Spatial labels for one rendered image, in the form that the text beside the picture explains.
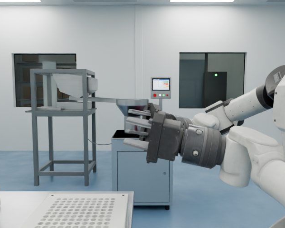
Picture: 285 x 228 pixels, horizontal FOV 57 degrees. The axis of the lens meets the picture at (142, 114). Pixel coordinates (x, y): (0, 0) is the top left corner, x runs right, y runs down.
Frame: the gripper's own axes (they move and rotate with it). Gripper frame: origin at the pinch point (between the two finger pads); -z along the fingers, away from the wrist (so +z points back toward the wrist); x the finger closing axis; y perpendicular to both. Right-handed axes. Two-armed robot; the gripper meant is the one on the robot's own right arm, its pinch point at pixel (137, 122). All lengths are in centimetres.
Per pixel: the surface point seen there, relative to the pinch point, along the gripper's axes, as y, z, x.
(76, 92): 265, 78, -45
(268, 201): 99, 254, 51
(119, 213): -1.4, -2.5, 24.0
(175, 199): 162, 176, 64
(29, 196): 43, -14, 31
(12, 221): 26.0, -21.7, 33.7
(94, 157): 305, 137, 38
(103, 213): 2.0, -5.2, 24.9
